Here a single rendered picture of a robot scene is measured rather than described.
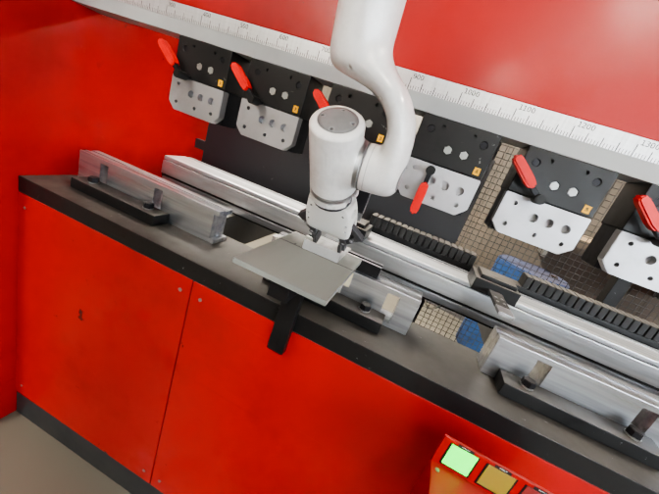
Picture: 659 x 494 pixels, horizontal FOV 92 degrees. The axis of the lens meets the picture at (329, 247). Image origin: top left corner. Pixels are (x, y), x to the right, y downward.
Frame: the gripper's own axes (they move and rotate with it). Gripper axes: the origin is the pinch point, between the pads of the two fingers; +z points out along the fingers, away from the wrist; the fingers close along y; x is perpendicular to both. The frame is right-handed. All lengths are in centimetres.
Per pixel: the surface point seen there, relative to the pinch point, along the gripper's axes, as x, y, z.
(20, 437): 77, 75, 68
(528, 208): -14.3, -34.0, -15.4
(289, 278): 17.5, -0.6, -11.8
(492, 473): 27, -44, 4
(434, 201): -11.3, -17.9, -11.8
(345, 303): 8.8, -8.9, 8.1
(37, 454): 78, 65, 68
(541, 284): -33, -59, 27
